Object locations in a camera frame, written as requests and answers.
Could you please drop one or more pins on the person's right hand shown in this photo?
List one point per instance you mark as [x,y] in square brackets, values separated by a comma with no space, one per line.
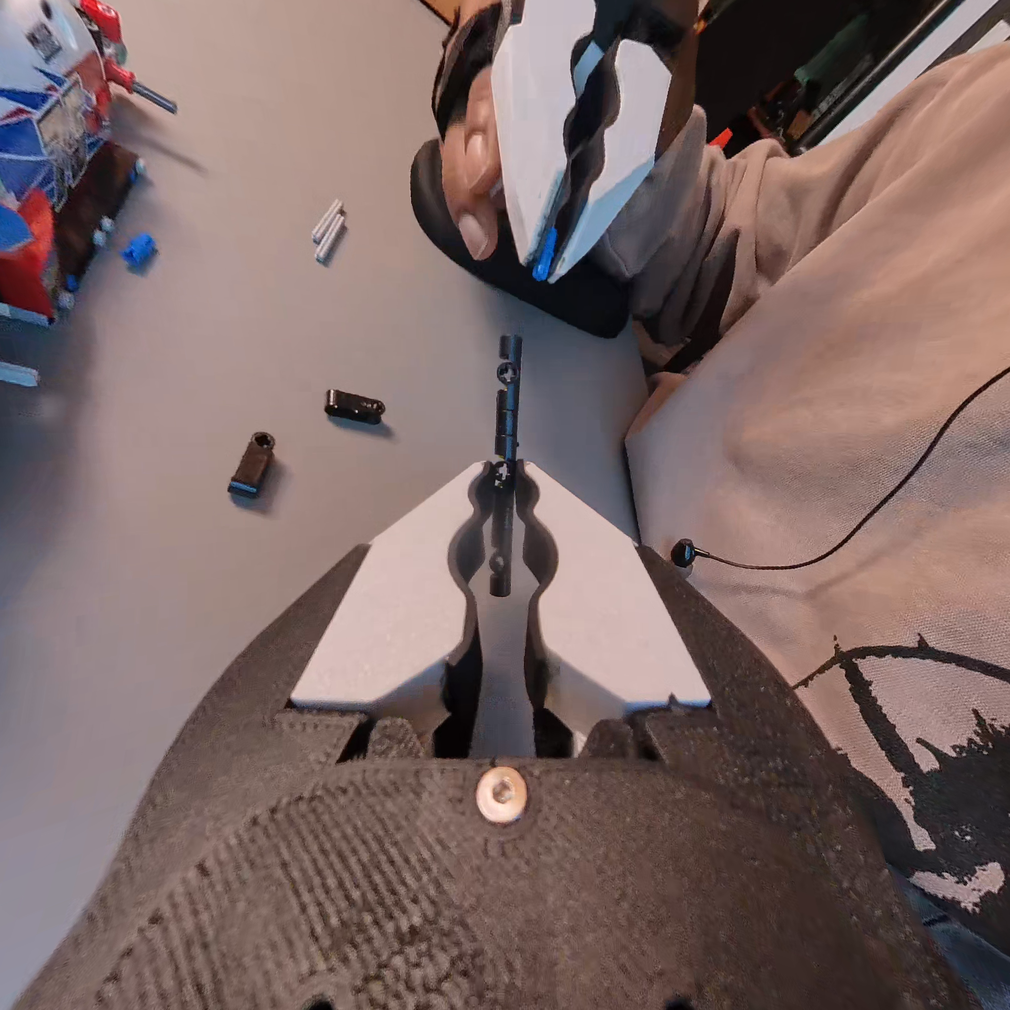
[477,181]

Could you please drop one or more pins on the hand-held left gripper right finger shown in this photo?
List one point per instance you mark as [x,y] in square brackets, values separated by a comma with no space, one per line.
[623,623]

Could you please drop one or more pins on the person's right forearm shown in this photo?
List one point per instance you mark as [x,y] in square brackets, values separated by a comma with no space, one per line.
[710,237]

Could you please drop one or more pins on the black two-hole lego beam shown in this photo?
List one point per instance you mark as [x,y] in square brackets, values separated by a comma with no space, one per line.
[355,404]

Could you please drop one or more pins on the black lego axle connector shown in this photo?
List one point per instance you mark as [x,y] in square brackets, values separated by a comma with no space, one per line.
[252,465]

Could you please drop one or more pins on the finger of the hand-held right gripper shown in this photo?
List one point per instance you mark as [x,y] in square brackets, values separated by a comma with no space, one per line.
[529,118]
[631,134]

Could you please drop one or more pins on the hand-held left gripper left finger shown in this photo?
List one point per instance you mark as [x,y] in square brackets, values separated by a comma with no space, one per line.
[387,623]

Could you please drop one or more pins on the long black lego axle assembly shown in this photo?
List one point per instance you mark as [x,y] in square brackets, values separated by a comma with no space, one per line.
[506,410]

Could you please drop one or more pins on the blue lego pin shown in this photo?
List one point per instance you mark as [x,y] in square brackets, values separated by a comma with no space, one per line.
[546,256]
[139,250]

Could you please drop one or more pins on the red white lego race car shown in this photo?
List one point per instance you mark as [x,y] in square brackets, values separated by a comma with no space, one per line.
[47,158]

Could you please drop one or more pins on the person's beige sweatshirt torso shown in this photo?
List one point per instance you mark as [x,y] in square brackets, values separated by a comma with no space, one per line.
[868,513]

